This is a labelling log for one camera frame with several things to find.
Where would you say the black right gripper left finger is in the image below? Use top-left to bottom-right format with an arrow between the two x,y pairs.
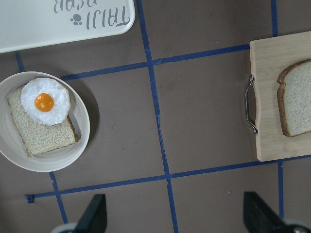
75,194 -> 107,233

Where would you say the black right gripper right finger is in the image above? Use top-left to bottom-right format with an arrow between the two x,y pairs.
243,192 -> 291,233

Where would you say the white round plate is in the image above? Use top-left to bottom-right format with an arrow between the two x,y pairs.
0,71 -> 90,172

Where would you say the bread slice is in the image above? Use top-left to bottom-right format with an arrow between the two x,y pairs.
7,86 -> 79,157
277,59 -> 311,137

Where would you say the fake fried egg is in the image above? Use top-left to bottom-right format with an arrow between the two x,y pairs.
20,78 -> 71,126

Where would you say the wooden cutting board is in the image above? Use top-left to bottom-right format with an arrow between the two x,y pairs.
249,32 -> 311,162

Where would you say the cream bear serving tray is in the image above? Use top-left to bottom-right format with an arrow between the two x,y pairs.
0,0 -> 136,53

